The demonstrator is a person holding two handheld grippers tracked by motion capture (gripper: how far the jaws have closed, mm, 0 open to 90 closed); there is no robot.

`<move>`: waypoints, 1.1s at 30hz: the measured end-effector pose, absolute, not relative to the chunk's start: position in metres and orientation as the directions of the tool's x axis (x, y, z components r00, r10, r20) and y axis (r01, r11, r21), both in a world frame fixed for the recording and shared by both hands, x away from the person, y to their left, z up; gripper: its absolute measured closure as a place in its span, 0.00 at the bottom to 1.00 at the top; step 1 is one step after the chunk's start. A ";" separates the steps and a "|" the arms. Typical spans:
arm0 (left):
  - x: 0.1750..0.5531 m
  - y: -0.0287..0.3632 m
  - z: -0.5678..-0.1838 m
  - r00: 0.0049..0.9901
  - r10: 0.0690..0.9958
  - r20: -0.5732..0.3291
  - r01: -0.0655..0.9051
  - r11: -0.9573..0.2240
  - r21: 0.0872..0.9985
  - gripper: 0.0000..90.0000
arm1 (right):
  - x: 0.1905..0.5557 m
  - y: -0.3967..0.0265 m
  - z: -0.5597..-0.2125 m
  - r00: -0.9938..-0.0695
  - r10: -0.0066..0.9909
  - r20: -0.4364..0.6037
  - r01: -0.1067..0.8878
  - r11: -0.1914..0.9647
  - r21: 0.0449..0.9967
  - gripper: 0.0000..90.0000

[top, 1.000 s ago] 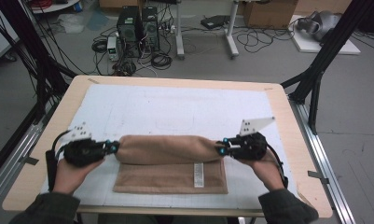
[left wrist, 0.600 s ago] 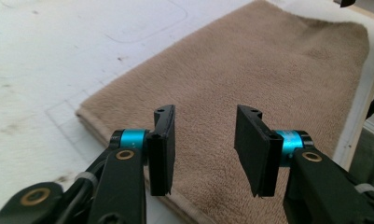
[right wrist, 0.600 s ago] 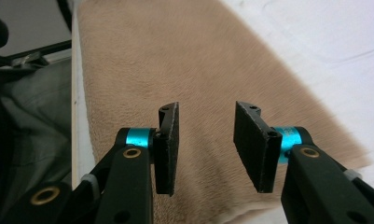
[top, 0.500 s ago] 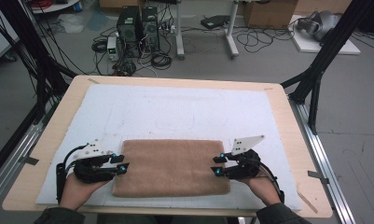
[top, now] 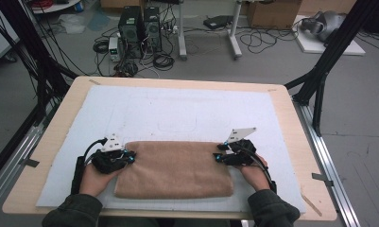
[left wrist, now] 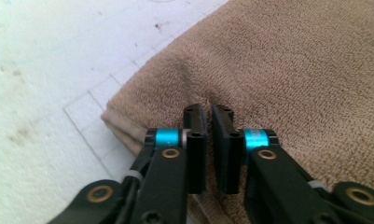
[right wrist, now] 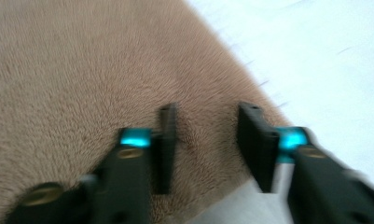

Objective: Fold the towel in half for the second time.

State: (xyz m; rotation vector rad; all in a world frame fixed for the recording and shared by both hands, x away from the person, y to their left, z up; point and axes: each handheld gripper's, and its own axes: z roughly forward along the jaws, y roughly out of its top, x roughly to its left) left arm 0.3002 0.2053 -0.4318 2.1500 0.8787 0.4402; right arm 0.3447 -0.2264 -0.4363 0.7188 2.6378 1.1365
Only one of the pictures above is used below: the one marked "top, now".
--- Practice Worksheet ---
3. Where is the white floor board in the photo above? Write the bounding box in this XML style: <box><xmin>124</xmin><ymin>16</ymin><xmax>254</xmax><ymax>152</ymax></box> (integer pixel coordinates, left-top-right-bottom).
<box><xmin>291</xmin><ymin>14</ymin><xmax>367</xmax><ymax>57</ymax></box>

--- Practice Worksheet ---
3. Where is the grey robot part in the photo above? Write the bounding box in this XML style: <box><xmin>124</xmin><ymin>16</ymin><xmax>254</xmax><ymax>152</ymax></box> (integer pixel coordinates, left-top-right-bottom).
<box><xmin>300</xmin><ymin>10</ymin><xmax>348</xmax><ymax>43</ymax></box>

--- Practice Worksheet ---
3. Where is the clear plastic sheet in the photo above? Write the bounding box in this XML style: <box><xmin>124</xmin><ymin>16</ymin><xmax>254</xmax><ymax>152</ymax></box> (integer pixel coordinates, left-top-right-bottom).
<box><xmin>56</xmin><ymin>13</ymin><xmax>86</xmax><ymax>35</ymax></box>

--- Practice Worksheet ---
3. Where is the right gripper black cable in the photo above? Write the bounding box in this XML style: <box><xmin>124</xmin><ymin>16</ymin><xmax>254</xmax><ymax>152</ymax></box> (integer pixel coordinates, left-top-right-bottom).
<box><xmin>246</xmin><ymin>147</ymin><xmax>278</xmax><ymax>195</ymax></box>

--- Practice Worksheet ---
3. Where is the white equipment case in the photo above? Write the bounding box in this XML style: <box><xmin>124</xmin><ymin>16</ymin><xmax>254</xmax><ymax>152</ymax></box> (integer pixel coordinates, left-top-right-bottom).
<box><xmin>0</xmin><ymin>9</ymin><xmax>22</xmax><ymax>63</ymax></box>

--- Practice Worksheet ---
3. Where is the person's left hand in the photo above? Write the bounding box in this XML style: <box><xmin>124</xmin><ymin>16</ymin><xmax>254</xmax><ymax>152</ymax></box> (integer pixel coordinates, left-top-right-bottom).
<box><xmin>78</xmin><ymin>163</ymin><xmax>124</xmax><ymax>199</ymax></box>

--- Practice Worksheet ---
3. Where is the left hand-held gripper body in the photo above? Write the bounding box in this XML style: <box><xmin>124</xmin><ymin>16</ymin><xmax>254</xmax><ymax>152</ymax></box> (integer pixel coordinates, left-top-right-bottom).
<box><xmin>90</xmin><ymin>132</ymin><xmax>130</xmax><ymax>175</ymax></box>

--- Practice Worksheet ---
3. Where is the small coiled black cable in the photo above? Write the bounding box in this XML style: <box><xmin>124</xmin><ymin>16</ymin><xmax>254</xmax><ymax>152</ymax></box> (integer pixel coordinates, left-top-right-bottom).
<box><xmin>92</xmin><ymin>39</ymin><xmax>111</xmax><ymax>55</ymax></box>

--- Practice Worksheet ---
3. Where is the slim black computer tower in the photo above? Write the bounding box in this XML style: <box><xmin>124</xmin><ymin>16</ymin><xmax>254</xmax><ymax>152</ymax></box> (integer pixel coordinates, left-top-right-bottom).
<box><xmin>143</xmin><ymin>6</ymin><xmax>164</xmax><ymax>53</ymax></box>

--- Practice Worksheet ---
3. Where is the aluminium rail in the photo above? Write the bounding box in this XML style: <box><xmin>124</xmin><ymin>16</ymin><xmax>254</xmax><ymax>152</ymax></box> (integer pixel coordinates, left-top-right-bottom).
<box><xmin>0</xmin><ymin>123</ymin><xmax>45</xmax><ymax>216</ymax></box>
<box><xmin>291</xmin><ymin>96</ymin><xmax>362</xmax><ymax>227</ymax></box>

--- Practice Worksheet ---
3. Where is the thin wooden strip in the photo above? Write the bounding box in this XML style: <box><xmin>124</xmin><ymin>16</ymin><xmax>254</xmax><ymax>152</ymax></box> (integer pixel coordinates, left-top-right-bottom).
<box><xmin>300</xmin><ymin>193</ymin><xmax>323</xmax><ymax>218</ymax></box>

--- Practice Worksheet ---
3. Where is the person's right hand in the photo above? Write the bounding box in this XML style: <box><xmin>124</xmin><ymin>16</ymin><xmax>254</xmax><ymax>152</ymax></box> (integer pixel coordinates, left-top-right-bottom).
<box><xmin>233</xmin><ymin>153</ymin><xmax>272</xmax><ymax>193</ymax></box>

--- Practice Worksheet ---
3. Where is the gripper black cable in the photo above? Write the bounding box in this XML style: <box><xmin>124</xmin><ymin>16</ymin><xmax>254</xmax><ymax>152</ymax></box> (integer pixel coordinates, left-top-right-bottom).
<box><xmin>70</xmin><ymin>137</ymin><xmax>109</xmax><ymax>196</ymax></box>
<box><xmin>246</xmin><ymin>147</ymin><xmax>278</xmax><ymax>195</ymax></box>

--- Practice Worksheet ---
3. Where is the black metal frame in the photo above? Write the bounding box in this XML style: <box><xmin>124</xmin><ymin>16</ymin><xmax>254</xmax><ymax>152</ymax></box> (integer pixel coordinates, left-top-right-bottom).
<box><xmin>284</xmin><ymin>0</ymin><xmax>379</xmax><ymax>137</ymax></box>
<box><xmin>0</xmin><ymin>0</ymin><xmax>80</xmax><ymax>187</ymax></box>

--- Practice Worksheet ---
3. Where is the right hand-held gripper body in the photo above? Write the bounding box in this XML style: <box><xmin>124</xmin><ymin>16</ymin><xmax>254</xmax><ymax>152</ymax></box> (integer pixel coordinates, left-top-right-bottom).
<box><xmin>222</xmin><ymin>127</ymin><xmax>258</xmax><ymax>167</ymax></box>

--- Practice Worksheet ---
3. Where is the white desk frame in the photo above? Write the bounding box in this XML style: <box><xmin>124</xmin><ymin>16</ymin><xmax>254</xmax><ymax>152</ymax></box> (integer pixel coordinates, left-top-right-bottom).
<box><xmin>177</xmin><ymin>0</ymin><xmax>244</xmax><ymax>61</ymax></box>

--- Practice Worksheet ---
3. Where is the large black computer tower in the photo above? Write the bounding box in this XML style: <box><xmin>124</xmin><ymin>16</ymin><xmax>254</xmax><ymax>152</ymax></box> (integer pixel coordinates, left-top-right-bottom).
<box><xmin>117</xmin><ymin>5</ymin><xmax>145</xmax><ymax>60</ymax></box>

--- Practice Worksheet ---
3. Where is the cardboard box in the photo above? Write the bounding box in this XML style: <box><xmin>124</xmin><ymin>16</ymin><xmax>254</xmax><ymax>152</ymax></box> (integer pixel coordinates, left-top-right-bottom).
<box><xmin>247</xmin><ymin>0</ymin><xmax>303</xmax><ymax>30</ymax></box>

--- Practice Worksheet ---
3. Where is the round white table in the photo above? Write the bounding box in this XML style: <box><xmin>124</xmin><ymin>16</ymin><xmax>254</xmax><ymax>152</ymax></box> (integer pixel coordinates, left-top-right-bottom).
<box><xmin>30</xmin><ymin>0</ymin><xmax>83</xmax><ymax>15</ymax></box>

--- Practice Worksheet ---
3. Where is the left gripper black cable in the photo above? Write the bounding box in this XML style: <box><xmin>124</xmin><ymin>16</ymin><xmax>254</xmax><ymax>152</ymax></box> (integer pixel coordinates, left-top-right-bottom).
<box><xmin>70</xmin><ymin>137</ymin><xmax>109</xmax><ymax>196</ymax></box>

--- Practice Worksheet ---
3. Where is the loose black floor cable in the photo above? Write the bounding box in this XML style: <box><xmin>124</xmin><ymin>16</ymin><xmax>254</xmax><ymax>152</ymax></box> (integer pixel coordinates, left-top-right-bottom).
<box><xmin>239</xmin><ymin>27</ymin><xmax>300</xmax><ymax>55</ymax></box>

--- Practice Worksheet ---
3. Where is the white grid mat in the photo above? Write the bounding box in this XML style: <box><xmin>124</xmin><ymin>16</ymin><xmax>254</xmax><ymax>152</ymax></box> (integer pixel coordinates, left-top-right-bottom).
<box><xmin>35</xmin><ymin>84</ymin><xmax>306</xmax><ymax>216</ymax></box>

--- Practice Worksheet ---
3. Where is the white power supply unit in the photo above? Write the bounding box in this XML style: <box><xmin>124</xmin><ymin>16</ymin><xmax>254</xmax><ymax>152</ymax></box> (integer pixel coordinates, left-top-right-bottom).
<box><xmin>108</xmin><ymin>36</ymin><xmax>122</xmax><ymax>62</ymax></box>

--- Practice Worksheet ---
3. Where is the flat black device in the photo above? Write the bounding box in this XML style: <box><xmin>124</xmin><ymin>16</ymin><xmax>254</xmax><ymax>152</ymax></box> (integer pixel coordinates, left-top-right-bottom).
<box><xmin>202</xmin><ymin>14</ymin><xmax>234</xmax><ymax>31</ymax></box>

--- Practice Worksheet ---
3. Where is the brown towel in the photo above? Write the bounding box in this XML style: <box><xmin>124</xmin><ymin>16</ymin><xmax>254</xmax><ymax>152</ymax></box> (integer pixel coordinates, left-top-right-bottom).
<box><xmin>113</xmin><ymin>140</ymin><xmax>235</xmax><ymax>201</ymax></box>

